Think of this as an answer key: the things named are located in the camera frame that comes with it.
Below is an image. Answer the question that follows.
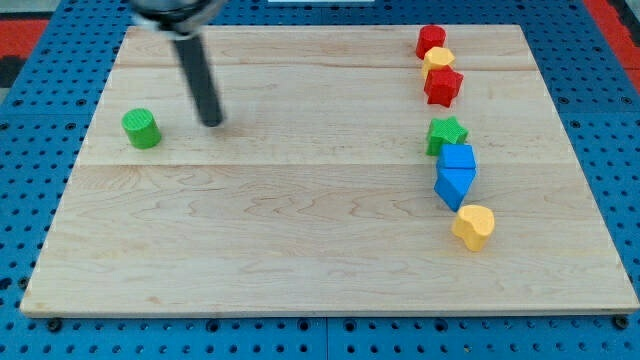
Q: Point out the blue cube block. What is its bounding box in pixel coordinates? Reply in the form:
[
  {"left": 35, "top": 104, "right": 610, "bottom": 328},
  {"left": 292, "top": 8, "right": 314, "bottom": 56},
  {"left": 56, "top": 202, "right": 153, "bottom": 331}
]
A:
[{"left": 436, "top": 144, "right": 476, "bottom": 169}]

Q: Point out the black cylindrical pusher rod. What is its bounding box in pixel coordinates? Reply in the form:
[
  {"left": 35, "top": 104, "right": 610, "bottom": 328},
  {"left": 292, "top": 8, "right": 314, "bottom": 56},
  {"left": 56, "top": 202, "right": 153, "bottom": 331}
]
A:
[{"left": 173, "top": 35, "right": 224, "bottom": 127}]

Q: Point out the blue triangle block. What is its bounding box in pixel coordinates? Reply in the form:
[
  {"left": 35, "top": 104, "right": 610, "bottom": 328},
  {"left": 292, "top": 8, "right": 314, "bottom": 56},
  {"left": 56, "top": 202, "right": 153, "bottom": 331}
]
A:
[{"left": 434, "top": 168, "right": 476, "bottom": 212}]

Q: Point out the green star block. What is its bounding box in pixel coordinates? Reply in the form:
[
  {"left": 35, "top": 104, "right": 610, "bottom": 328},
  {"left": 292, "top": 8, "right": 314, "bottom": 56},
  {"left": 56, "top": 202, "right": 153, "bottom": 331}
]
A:
[{"left": 425, "top": 116, "right": 469, "bottom": 156}]

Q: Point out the yellow heart block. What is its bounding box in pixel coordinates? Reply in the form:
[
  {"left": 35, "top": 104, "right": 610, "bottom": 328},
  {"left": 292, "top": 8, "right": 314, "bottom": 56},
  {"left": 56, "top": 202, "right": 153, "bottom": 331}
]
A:
[{"left": 451, "top": 205, "right": 495, "bottom": 252}]

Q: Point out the red cylinder block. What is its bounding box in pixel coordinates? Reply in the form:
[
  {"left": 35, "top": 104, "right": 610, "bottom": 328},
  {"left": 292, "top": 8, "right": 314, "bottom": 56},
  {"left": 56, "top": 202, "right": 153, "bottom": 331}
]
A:
[{"left": 415, "top": 25, "right": 446, "bottom": 60}]

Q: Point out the light wooden board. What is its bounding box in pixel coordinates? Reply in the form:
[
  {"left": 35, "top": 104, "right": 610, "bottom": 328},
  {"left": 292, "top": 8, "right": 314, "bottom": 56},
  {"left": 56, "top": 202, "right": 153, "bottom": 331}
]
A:
[{"left": 21, "top": 25, "right": 639, "bottom": 318}]

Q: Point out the red star block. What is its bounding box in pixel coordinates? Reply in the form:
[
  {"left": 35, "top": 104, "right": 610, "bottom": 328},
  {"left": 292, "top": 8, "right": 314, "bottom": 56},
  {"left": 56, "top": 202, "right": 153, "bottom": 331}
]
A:
[{"left": 424, "top": 66, "right": 464, "bottom": 108}]

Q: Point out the yellow hexagon block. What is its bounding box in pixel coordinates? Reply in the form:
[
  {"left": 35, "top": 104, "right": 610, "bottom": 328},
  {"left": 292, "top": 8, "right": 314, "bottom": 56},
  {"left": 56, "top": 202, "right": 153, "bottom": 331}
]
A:
[{"left": 421, "top": 47, "right": 456, "bottom": 79}]

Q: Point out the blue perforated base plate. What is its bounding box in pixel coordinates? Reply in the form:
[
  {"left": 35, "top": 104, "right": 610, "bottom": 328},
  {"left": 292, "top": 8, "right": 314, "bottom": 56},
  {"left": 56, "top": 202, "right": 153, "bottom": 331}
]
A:
[{"left": 1, "top": 0, "right": 639, "bottom": 359}]

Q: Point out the green cylinder block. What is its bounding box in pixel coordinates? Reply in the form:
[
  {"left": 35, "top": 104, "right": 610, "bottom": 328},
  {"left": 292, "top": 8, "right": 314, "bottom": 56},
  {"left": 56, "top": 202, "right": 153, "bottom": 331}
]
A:
[{"left": 121, "top": 108, "right": 162, "bottom": 149}]

